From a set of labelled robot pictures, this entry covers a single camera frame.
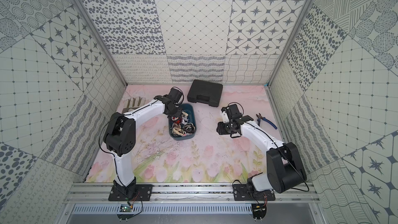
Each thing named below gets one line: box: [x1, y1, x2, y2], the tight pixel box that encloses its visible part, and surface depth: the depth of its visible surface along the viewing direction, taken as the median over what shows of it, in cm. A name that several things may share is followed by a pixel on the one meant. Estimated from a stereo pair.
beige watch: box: [171, 127, 185, 137], surface depth 92 cm
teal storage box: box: [168, 103, 197, 141], surface depth 95 cm
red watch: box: [171, 116, 182, 125], surface depth 97 cm
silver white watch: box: [183, 122, 196, 135], surface depth 94 cm
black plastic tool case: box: [187, 79, 223, 108], surface depth 114 cm
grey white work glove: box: [122, 96, 146, 115], surface depth 110 cm
